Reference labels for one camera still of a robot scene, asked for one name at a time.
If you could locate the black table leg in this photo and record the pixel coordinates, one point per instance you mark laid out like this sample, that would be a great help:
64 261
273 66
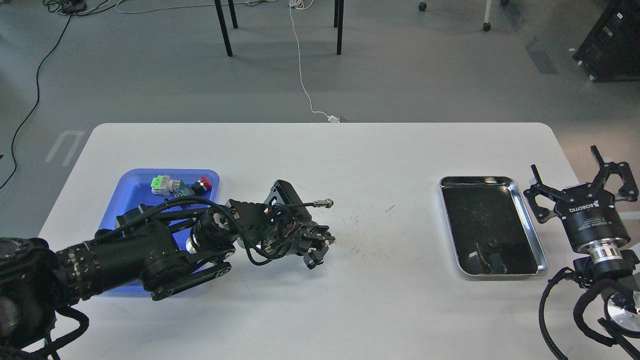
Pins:
338 23
223 25

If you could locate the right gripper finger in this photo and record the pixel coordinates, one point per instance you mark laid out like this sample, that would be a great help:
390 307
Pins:
628 192
538 188

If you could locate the black table leg right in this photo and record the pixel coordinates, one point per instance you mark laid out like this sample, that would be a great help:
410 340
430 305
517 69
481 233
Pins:
338 23

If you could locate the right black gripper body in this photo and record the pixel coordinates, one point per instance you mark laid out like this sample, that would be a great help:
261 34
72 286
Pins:
592 217

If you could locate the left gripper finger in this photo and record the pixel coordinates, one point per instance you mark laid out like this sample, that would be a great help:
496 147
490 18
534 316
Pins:
315 236
314 255

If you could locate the black table leg left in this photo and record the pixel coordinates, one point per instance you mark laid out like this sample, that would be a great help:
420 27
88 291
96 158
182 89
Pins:
223 25

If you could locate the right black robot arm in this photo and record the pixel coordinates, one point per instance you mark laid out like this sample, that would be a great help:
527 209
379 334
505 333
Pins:
608 310

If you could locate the black equipment cart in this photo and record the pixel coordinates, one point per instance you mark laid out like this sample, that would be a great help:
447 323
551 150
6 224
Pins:
611 50

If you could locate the blue plastic tray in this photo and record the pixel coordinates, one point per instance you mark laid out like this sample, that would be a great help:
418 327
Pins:
135 195

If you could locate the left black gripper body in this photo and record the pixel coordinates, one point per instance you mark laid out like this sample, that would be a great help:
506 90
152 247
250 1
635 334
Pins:
283 240

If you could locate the red push button switch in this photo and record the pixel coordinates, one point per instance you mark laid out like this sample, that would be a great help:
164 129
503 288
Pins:
198 188

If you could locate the green white push button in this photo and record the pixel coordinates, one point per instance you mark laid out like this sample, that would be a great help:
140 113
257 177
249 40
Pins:
164 185

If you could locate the silver metal tray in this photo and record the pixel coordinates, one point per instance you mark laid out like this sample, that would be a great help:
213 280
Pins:
491 231

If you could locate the white chair leg caster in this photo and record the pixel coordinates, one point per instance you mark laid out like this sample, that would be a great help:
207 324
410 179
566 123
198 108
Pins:
486 27

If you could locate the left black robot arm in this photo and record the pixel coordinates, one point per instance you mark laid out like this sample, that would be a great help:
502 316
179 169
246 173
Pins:
38 285

